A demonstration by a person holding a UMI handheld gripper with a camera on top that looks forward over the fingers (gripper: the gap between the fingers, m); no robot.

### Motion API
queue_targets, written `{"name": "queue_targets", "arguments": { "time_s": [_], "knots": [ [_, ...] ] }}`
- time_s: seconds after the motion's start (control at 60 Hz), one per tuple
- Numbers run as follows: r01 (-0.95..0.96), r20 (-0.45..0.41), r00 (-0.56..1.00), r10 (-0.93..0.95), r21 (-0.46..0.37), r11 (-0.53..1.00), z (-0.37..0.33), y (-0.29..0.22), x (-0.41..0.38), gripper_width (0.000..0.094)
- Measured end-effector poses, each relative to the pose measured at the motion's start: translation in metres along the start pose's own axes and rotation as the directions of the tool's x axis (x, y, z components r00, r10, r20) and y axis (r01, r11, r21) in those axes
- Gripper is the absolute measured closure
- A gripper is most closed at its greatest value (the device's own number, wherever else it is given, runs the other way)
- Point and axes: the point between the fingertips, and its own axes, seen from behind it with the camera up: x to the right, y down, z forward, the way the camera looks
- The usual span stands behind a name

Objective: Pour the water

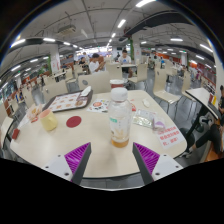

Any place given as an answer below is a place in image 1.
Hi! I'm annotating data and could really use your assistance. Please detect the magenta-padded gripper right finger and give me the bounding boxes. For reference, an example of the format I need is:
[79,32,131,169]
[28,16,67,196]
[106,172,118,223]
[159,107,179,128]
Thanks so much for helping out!
[132,142,184,186]

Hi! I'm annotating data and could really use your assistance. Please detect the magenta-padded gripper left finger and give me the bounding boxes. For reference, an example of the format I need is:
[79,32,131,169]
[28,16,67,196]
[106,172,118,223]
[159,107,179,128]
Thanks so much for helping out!
[42,142,92,186]

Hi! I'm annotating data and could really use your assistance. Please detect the clear plastic drink bottle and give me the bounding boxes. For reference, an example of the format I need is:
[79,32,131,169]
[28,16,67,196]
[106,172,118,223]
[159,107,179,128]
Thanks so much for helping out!
[107,87,133,149]

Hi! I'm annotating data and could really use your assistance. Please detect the white sign with red text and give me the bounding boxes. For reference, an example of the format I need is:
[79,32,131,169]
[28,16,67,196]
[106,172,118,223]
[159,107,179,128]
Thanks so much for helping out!
[155,125,185,149]

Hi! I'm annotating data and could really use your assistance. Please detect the purple tissue pack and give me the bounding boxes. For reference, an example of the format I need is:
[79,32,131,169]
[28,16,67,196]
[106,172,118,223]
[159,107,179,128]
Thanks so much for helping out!
[152,117,166,132]

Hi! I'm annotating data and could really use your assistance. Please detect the flat round red coaster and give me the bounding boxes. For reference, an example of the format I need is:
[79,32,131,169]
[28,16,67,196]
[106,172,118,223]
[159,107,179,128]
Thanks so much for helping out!
[65,115,83,129]

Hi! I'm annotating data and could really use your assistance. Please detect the silver foil packet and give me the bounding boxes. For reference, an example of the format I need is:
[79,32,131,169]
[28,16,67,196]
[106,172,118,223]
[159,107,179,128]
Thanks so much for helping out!
[132,108,157,129]

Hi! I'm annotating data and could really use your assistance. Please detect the colourful printed leaflet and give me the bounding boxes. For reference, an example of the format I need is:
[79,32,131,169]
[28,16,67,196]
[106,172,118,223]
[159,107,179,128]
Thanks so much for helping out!
[87,97,111,114]

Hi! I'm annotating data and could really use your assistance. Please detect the dark food tray with liner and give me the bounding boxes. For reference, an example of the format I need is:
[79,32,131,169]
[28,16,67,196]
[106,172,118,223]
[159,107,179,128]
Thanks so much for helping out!
[42,89,94,113]

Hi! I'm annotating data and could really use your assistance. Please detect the white paper card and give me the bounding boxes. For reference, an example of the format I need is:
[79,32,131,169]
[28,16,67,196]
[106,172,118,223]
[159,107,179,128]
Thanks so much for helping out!
[17,114,31,130]

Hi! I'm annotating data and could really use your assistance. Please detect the small red box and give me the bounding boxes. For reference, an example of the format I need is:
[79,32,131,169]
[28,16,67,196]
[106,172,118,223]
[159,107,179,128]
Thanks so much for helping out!
[11,128,21,140]

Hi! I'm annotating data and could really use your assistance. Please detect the person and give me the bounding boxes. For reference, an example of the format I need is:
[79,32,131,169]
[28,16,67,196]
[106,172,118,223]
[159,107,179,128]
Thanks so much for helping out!
[181,84,224,159]
[118,49,134,78]
[88,52,107,74]

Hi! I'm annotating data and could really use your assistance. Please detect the beige chair with round emblem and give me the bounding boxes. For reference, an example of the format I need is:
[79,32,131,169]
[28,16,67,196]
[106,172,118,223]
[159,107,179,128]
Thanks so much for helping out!
[42,80,69,104]
[77,71,112,95]

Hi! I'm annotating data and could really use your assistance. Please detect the neighbouring white table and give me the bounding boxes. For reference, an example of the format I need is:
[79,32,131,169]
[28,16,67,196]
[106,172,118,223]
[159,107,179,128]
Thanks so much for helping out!
[184,87,221,121]

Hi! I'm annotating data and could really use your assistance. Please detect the red paper cup with lid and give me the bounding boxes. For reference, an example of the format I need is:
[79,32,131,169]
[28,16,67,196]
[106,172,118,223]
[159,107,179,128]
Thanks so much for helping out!
[109,78,125,90]

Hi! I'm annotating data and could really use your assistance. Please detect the ceiling air conditioner unit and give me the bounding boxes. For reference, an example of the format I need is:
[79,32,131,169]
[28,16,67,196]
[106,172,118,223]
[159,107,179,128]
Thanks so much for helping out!
[54,23,78,37]

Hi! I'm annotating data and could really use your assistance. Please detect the ceiling strip lights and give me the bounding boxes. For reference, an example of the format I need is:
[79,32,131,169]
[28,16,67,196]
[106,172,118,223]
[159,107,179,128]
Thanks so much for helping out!
[1,0,214,73]

